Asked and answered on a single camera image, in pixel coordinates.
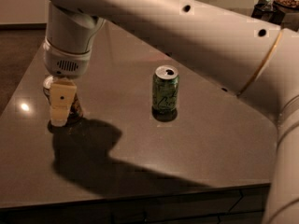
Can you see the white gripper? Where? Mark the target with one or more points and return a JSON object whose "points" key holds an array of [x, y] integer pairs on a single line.
{"points": [[65, 63]]}

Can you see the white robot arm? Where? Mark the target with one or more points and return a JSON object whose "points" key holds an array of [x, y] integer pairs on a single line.
{"points": [[254, 60]]}

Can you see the green soda can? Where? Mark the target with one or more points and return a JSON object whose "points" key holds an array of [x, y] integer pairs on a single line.
{"points": [[165, 89]]}

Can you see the orange soda can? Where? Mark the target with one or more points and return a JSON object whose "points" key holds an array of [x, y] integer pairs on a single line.
{"points": [[75, 113]]}

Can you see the black mesh cup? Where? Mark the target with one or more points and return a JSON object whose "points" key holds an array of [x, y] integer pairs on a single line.
{"points": [[265, 13]]}

